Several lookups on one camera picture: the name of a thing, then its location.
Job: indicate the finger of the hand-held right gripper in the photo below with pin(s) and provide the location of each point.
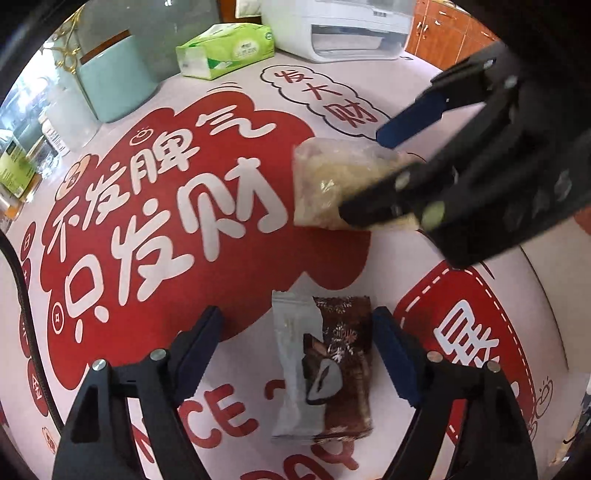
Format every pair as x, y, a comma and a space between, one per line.
413, 117
383, 203

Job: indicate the mint green canister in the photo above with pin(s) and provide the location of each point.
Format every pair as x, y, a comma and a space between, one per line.
113, 78

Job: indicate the wooden wall cabinet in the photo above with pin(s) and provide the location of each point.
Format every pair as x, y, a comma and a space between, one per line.
452, 32

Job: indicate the clear pale snack packet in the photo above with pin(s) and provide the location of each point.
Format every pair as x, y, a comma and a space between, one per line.
323, 175

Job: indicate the brown grey snack packet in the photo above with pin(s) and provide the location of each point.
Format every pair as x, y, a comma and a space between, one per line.
346, 369

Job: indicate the white printer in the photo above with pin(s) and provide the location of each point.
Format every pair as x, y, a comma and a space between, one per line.
351, 27

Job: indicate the gold door ornament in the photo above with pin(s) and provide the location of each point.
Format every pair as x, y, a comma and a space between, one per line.
67, 48

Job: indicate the white cup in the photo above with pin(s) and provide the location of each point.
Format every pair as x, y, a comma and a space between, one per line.
69, 120

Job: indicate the green tissue pack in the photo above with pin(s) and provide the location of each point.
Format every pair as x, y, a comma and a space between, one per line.
226, 50

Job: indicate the red white printed table mat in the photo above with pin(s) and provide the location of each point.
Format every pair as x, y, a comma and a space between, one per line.
184, 258

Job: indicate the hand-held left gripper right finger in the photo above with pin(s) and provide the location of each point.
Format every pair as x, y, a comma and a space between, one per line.
398, 357

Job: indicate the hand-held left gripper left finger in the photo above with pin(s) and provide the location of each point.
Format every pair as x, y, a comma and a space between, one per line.
198, 353

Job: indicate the green label bottle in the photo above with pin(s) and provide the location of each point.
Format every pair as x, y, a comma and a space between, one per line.
14, 170

